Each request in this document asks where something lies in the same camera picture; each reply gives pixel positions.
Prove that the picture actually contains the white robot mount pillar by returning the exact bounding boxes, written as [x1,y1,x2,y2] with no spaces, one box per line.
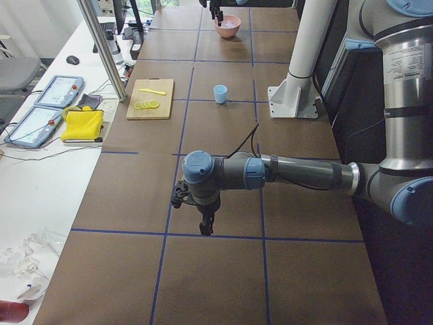
[268,0,337,118]

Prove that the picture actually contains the light blue cup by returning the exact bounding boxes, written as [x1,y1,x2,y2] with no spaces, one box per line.
[213,85,227,104]

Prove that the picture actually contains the pile of clear ice cubes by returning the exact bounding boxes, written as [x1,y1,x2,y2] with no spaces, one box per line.
[220,20,237,29]

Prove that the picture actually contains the white power strip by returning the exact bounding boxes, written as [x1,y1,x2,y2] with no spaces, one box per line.
[97,98,119,123]

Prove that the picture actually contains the yellow cloth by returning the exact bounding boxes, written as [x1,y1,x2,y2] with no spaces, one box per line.
[60,106,104,142]

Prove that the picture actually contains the lemon slices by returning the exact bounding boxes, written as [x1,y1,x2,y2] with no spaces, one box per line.
[134,100,160,110]

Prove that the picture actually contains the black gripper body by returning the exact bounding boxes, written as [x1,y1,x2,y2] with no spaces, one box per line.
[209,0,221,12]
[197,205,217,225]

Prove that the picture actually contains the crumpled clear plastic bag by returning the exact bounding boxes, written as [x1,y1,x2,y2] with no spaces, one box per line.
[1,230,67,302]

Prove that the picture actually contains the red object at corner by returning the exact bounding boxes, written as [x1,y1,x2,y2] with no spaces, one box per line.
[0,301,29,323]

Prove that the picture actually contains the lower blue teach pendant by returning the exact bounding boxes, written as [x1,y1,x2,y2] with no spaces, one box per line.
[4,105,63,149]

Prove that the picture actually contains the yellow plastic knife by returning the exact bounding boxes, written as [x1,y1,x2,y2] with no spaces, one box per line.
[139,88,167,95]

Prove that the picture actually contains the upper blue teach pendant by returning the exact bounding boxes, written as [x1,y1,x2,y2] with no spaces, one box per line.
[35,75,85,108]

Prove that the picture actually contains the black computer mouse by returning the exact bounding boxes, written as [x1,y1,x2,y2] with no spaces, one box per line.
[66,56,80,65]

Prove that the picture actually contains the bamboo cutting board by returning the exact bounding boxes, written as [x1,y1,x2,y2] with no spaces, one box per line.
[126,79,174,121]

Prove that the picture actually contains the blue teach pendant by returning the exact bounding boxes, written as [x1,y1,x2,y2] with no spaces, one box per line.
[35,75,85,108]
[4,105,63,149]

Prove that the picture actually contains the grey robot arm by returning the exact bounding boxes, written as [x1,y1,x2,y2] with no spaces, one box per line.
[171,1,432,236]

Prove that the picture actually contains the pink bowl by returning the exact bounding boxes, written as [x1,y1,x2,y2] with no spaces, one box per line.
[214,14,242,39]

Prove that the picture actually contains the aluminium frame post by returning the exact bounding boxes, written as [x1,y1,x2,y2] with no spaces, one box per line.
[77,0,127,102]

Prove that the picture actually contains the clear water bottle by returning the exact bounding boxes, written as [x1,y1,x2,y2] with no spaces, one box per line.
[104,30,124,65]

